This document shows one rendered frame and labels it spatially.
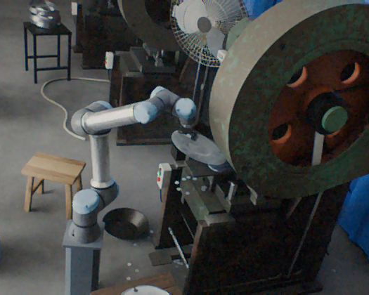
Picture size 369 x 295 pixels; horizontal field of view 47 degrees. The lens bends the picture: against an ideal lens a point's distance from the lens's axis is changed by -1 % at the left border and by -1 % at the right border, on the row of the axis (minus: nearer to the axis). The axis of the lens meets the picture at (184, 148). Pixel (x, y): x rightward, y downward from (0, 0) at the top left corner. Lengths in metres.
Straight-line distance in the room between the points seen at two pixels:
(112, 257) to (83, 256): 0.54
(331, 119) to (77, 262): 1.37
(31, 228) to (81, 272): 0.73
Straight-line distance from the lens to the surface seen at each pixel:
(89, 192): 2.08
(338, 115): 1.66
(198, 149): 2.12
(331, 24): 1.55
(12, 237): 2.88
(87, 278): 2.32
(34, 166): 2.89
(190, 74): 3.66
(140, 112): 1.60
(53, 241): 2.83
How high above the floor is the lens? 1.96
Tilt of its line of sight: 31 degrees down
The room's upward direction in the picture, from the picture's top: 10 degrees clockwise
